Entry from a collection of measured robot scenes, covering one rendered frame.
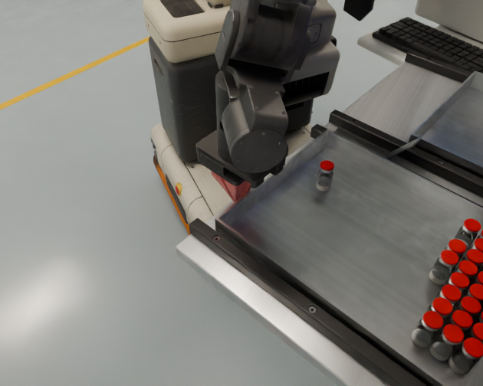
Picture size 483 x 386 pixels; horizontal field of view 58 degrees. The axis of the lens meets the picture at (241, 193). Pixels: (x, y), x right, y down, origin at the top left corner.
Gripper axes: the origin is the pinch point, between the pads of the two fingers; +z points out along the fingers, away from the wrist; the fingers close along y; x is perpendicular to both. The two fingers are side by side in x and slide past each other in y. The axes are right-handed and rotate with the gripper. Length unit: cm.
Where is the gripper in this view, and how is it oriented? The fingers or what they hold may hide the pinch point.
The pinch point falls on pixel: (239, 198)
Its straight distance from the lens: 62.2
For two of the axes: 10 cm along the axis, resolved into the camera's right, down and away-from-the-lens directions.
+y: 7.5, 4.9, -4.5
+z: -0.1, 6.9, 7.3
